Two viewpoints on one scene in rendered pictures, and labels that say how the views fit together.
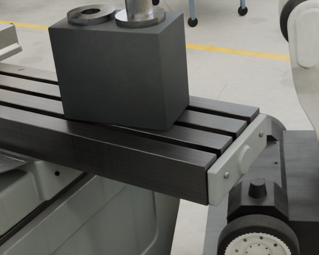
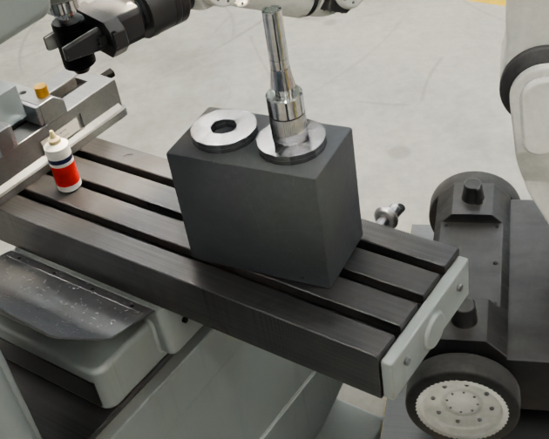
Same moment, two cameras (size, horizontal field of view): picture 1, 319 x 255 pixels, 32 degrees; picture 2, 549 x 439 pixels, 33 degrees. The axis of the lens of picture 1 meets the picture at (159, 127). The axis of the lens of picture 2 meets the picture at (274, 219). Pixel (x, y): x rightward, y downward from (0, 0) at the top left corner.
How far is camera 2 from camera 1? 0.36 m
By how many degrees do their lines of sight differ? 11
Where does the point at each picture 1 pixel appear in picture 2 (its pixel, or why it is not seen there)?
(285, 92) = not seen: hidden behind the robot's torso
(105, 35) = (243, 172)
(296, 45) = (522, 125)
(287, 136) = (518, 211)
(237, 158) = (423, 333)
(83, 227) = (221, 370)
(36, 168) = (157, 318)
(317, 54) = not seen: outside the picture
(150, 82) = (306, 233)
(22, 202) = (139, 361)
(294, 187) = (519, 304)
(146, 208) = not seen: hidden behind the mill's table
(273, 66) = not seen: hidden behind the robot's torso
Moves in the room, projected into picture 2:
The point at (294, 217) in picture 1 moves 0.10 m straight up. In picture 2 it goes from (515, 354) to (516, 314)
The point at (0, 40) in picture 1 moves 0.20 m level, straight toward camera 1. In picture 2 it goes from (96, 104) to (109, 165)
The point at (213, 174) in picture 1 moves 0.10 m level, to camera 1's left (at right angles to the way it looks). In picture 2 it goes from (389, 366) to (308, 373)
